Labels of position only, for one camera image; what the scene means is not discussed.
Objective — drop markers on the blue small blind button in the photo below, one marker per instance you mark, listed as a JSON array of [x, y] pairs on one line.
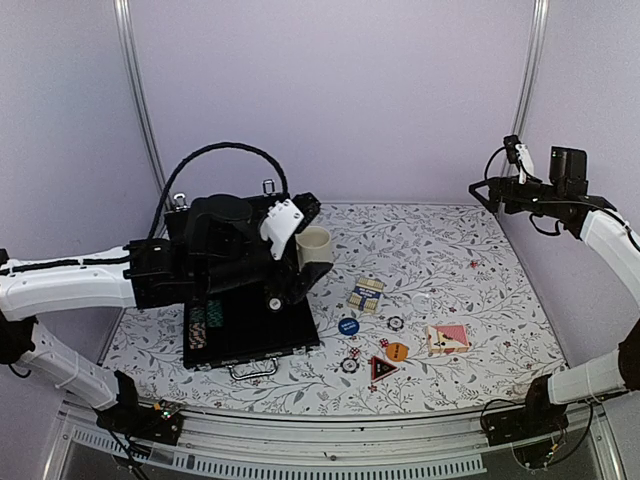
[[348, 326]]

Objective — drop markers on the right aluminium frame post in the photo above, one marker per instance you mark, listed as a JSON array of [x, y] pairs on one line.
[[533, 57]]

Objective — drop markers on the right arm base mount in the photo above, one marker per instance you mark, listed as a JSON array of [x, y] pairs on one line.
[[536, 417]]

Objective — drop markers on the black poker set case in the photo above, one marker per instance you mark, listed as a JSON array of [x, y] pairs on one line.
[[253, 329]]

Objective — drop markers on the left aluminium frame post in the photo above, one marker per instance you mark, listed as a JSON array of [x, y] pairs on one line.
[[125, 30]]

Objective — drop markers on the orange big blind button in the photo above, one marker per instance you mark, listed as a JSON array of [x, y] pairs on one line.
[[397, 352]]

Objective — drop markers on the black poker chip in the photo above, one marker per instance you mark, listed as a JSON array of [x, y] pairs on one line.
[[349, 365]]

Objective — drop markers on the clear round dealer disc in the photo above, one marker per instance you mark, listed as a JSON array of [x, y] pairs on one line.
[[422, 302]]

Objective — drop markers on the floral table mat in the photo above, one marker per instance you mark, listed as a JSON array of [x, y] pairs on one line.
[[412, 249]]

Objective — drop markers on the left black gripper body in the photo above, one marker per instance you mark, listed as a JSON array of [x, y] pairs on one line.
[[228, 274]]

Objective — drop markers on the front aluminium rail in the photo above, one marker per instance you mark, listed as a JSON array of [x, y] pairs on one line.
[[228, 444]]

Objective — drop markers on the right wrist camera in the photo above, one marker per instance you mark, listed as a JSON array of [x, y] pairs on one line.
[[519, 156]]

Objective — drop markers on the blue playing card deck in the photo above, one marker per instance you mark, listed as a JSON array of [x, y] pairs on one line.
[[366, 294]]

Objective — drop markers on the green chip stack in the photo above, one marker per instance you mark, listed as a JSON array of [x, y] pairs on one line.
[[214, 314]]

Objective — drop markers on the orange chip stack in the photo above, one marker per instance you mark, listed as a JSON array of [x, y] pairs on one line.
[[197, 328]]

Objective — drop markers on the cream ribbed cup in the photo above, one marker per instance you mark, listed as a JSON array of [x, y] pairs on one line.
[[313, 245]]

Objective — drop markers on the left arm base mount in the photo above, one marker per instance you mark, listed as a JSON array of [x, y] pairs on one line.
[[158, 423]]

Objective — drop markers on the red playing card deck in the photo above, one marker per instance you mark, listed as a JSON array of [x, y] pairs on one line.
[[447, 339]]

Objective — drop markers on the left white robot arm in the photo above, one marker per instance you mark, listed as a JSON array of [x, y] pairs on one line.
[[131, 276]]

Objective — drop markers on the blue ten poker chip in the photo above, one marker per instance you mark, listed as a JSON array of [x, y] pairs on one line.
[[395, 323]]

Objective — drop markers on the aluminium frame post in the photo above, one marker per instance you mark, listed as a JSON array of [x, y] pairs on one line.
[[533, 57], [125, 30]]

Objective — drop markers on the triangular all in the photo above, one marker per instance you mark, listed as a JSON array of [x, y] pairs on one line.
[[381, 369]]

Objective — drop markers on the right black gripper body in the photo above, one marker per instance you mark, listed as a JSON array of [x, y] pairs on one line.
[[518, 204]]

